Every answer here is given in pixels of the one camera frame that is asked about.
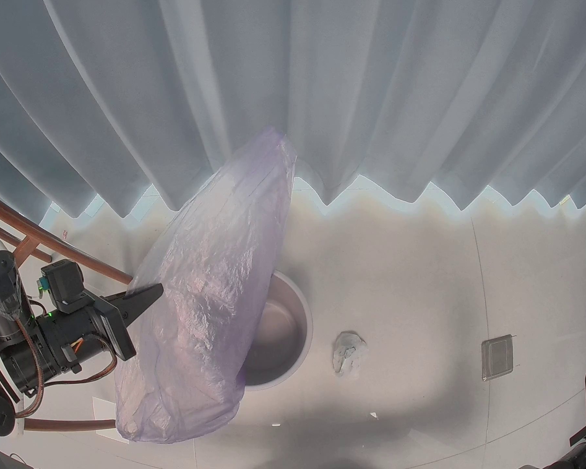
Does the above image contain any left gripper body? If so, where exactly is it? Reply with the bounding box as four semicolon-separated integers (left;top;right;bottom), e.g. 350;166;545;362
35;294;137;373

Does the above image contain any purple plastic bag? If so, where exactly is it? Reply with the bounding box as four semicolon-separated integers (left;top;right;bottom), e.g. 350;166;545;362
114;126;300;444

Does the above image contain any white trash bin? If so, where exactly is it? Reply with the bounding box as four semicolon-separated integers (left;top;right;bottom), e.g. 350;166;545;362
242;271;314;390

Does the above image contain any white cushioned wooden chair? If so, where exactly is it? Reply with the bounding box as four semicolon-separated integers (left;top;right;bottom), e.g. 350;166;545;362
0;186;133;433

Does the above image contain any crumpled white paper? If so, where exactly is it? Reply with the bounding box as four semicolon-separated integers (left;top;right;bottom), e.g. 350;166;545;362
332;330;368;380

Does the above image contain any white curtain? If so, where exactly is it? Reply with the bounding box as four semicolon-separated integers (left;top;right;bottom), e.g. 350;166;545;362
0;0;586;220

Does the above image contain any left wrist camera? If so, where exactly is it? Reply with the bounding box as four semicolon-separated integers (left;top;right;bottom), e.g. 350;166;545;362
38;259;97;315

